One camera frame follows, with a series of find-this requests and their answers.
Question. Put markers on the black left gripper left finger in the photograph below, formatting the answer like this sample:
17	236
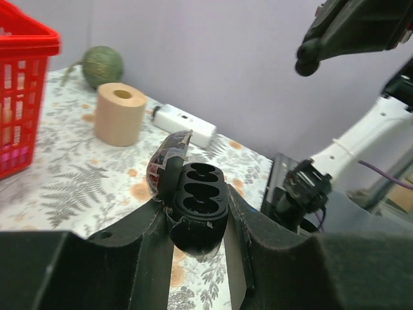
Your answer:
124	266

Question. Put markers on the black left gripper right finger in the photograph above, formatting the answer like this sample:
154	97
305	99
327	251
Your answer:
270	267

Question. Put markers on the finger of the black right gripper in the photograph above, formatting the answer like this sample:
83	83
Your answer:
360	26

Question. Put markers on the black earbud charging case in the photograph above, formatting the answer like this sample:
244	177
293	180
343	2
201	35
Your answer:
193	195

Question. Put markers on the black clip-on earbud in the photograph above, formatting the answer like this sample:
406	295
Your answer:
308	57

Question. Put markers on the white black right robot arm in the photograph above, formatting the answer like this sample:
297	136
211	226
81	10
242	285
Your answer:
322	171

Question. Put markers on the white plastic bottle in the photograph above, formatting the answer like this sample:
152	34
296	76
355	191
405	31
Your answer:
172	119

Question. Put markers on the beige tape roll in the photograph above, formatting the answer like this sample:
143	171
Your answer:
119	114

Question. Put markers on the green melon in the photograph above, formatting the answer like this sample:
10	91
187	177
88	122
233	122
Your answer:
99	65

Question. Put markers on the red plastic shopping basket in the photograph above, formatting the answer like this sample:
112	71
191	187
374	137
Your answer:
26	47

